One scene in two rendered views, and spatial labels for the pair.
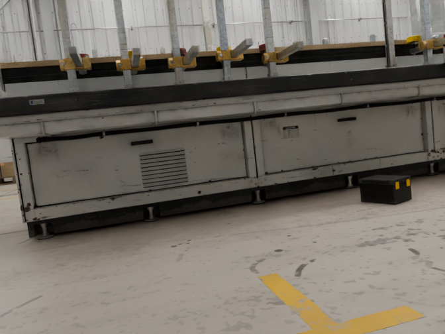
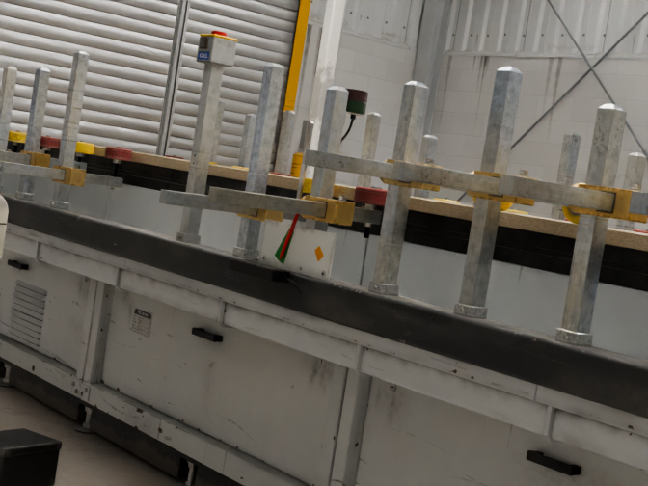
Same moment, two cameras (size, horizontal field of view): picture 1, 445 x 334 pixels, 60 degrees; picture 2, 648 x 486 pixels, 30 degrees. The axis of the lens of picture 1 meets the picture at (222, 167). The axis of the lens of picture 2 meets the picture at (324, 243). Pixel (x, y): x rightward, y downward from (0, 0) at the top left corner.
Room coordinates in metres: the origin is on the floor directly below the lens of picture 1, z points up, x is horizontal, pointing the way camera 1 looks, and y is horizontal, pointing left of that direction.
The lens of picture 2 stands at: (1.33, -3.95, 0.91)
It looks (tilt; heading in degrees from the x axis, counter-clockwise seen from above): 3 degrees down; 66
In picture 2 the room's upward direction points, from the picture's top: 9 degrees clockwise
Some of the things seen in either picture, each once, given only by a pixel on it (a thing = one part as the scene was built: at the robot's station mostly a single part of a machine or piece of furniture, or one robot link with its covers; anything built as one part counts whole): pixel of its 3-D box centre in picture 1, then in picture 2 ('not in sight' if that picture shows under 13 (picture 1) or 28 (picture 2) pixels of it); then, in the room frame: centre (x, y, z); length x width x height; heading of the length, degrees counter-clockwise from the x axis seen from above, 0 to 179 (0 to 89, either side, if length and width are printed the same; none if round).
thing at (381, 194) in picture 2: not in sight; (369, 212); (2.51, -1.54, 0.85); 0.08 x 0.08 x 0.11
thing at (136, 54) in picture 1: (134, 62); not in sight; (1.85, 0.35, 0.81); 0.43 x 0.03 x 0.04; 14
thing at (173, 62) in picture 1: (181, 62); not in sight; (1.96, 0.14, 0.81); 0.14 x 0.06 x 0.05; 104
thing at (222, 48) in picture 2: not in sight; (216, 51); (2.26, -1.04, 1.18); 0.07 x 0.07 x 0.08; 14
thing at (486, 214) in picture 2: not in sight; (489, 196); (2.51, -2.02, 0.93); 0.04 x 0.04 x 0.48; 14
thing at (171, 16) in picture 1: (175, 48); (0, 138); (1.95, 0.16, 0.88); 0.04 x 0.04 x 0.48; 14
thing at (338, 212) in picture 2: not in sight; (326, 209); (2.40, -1.55, 0.85); 0.14 x 0.06 x 0.05; 104
